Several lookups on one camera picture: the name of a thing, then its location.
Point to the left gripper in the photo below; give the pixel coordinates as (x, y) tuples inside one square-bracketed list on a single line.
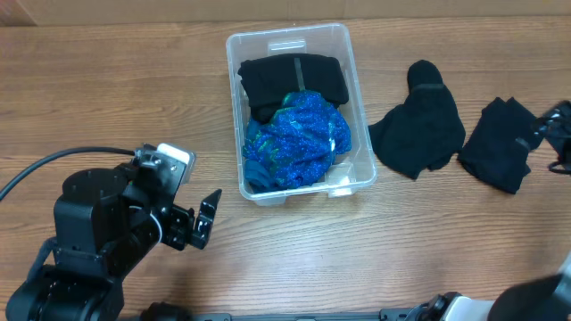
[(182, 230)]

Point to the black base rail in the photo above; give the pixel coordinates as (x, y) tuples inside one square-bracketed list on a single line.
[(167, 312)]

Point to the shiny blue sequin garment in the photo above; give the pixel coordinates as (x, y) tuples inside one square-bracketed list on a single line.
[(301, 141)]

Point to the black taped garment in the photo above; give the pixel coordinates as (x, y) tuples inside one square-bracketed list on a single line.
[(267, 81)]

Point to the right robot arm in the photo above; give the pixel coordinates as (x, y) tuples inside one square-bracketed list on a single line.
[(546, 298)]

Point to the black sock garment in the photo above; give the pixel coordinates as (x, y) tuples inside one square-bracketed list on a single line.
[(425, 130)]

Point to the small black garment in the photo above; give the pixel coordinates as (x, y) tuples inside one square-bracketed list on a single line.
[(497, 150)]

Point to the blue denim jeans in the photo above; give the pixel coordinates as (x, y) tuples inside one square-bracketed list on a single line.
[(255, 174)]

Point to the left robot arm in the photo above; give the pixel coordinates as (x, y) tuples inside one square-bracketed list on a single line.
[(106, 221)]

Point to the clear plastic storage bin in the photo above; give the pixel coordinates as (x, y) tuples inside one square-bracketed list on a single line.
[(351, 171)]

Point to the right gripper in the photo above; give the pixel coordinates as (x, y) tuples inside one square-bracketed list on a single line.
[(561, 118)]

